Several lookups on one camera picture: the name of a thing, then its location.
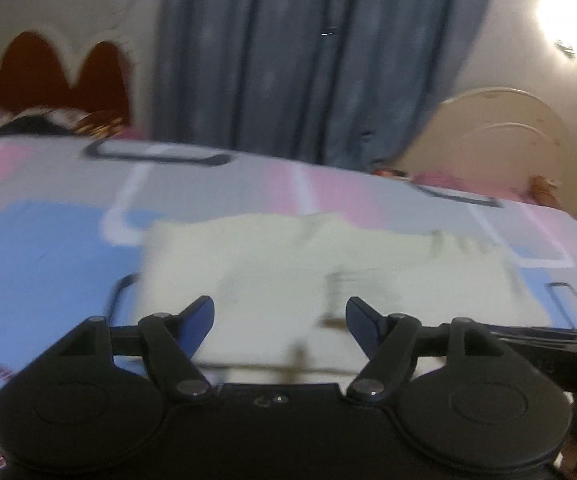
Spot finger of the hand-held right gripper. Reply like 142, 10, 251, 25
487, 324, 552, 344

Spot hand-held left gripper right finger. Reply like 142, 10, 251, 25
345, 295, 502, 404

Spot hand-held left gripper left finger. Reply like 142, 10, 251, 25
58, 295, 216, 402

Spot cream small garment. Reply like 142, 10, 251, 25
138, 212, 552, 386

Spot brown patterned cushion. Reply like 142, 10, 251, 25
529, 175, 558, 197

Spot pink ruffled cloth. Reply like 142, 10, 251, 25
413, 170, 524, 202

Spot pastel patterned bedsheet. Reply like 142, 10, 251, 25
0, 137, 577, 480

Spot cream round headboard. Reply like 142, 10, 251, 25
397, 87, 572, 206

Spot striped pillow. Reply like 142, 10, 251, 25
0, 100, 144, 142

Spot grey-blue curtain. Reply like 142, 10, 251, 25
151, 0, 500, 170

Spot red scalloped headboard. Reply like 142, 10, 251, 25
0, 30, 135, 127

